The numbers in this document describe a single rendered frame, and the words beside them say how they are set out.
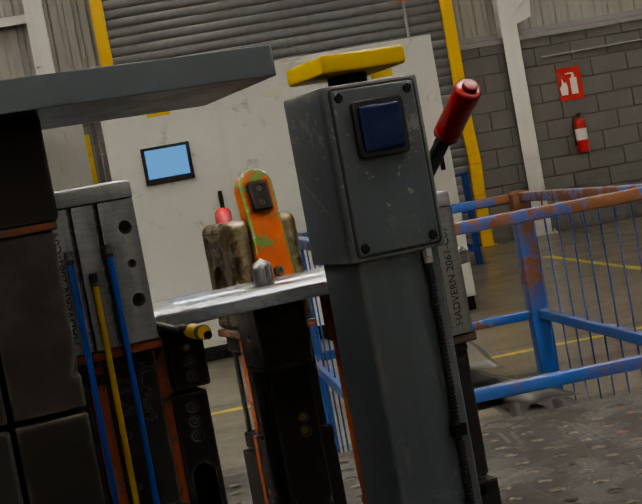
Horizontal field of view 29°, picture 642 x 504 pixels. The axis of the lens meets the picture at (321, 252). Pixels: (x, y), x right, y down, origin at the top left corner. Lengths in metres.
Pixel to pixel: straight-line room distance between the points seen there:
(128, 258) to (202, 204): 7.93
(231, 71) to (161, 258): 8.11
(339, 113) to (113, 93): 0.16
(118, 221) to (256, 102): 7.99
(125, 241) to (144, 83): 0.21
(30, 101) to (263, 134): 8.18
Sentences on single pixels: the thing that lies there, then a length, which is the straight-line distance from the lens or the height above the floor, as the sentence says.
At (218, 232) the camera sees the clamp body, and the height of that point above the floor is 1.05.
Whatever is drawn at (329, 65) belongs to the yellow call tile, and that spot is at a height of 1.15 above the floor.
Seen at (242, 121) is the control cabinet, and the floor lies 1.62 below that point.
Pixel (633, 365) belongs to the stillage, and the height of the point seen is 0.55.
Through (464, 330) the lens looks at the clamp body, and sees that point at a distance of 1.00.
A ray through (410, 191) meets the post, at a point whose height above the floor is 1.07.
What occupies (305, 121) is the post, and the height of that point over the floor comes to 1.12.
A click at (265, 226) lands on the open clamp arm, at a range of 1.29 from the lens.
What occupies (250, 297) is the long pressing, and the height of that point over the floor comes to 1.00.
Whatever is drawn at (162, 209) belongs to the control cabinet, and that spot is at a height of 1.11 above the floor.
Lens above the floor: 1.08
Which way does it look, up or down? 3 degrees down
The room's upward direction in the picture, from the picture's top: 10 degrees counter-clockwise
